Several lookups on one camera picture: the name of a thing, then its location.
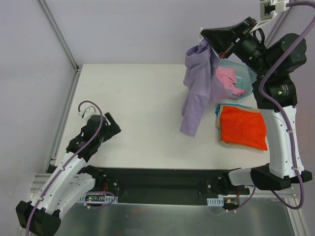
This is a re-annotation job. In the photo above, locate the purple t shirt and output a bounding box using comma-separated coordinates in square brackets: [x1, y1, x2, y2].
[180, 39, 232, 137]

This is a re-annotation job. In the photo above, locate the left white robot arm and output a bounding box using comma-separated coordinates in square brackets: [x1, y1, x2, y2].
[16, 112, 121, 236]

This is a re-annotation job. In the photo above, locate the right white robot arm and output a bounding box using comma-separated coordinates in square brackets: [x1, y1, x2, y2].
[200, 17, 313, 195]

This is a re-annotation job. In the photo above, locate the clear blue plastic bin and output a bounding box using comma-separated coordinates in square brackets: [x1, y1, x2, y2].
[219, 59, 256, 100]

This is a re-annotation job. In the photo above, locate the pink t shirt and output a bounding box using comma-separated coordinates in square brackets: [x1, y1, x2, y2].
[216, 66, 247, 99]

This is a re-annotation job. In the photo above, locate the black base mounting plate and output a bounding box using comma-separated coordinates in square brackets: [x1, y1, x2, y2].
[46, 167, 281, 206]

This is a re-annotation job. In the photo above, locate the folded teal t shirt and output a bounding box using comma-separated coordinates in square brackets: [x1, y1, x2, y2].
[215, 103, 243, 116]

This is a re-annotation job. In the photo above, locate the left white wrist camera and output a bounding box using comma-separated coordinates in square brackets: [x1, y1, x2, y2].
[78, 105, 96, 121]

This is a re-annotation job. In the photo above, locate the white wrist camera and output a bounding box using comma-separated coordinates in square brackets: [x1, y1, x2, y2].
[78, 105, 96, 121]
[251, 0, 289, 32]

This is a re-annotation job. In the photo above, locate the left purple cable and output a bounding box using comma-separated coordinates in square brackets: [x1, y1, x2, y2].
[24, 100, 103, 236]

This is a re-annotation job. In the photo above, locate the right aluminium frame post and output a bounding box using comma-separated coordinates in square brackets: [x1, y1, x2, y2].
[265, 8, 291, 47]

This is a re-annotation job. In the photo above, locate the aluminium frame post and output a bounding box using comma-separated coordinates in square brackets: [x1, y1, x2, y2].
[36, 0, 79, 72]
[265, 8, 291, 47]

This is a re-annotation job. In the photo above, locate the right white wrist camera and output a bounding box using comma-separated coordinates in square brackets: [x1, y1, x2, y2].
[251, 0, 289, 32]

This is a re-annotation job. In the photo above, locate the left aluminium frame post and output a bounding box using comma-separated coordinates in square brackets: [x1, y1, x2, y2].
[36, 0, 79, 72]

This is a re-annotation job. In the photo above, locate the left white cable duct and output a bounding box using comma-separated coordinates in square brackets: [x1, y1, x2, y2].
[76, 193, 118, 205]

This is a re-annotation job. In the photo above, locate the white cable duct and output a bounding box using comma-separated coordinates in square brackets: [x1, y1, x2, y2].
[76, 193, 118, 205]
[207, 197, 224, 207]

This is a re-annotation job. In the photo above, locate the right white cable duct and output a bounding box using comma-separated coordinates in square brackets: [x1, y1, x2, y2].
[207, 197, 224, 207]

